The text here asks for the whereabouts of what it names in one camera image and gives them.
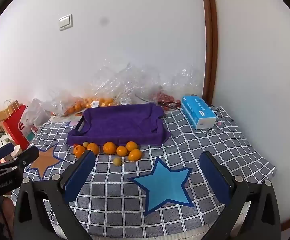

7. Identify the grey checkered star tablecloth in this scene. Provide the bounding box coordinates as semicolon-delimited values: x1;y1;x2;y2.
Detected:
11;105;277;237

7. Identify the blue tissue pack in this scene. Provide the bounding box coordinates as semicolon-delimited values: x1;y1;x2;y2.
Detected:
181;95;217;130

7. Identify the white plastic bag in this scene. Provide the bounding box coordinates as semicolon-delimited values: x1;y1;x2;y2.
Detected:
21;98;52;134

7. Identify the clear bag of large oranges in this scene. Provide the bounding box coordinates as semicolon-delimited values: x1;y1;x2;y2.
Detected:
45;90;85;117

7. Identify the clear bag of small oranges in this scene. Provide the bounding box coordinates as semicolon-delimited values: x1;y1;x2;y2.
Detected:
84;62;118;109

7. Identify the purple towel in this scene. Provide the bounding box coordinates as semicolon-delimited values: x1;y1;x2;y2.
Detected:
67;103;172;147

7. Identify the red paper bag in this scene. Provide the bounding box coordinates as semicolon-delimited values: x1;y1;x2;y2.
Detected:
2;100;30;150

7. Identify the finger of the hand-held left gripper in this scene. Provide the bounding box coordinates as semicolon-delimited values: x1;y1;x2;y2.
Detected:
0;143;15;164
0;146;40;179

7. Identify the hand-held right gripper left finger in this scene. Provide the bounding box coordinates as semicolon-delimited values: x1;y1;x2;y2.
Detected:
13;150;97;240

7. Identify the clear bag of red fruits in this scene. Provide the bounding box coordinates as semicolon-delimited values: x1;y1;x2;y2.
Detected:
147;65;203;110

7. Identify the black tray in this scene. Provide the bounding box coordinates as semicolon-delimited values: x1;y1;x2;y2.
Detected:
75;116;85;133

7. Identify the clear bag of yellow fruits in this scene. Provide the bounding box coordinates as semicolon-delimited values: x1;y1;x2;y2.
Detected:
112;61;160;105

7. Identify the brown wooden door frame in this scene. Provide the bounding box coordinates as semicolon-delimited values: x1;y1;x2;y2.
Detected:
199;0;218;105

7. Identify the floral printed cloth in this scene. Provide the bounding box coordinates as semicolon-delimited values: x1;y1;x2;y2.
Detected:
0;131;14;153

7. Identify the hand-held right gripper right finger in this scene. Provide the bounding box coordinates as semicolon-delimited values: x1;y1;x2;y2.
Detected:
199;151;282;240

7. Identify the white wall switch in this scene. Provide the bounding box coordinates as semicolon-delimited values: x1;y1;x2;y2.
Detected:
58;14;73;32

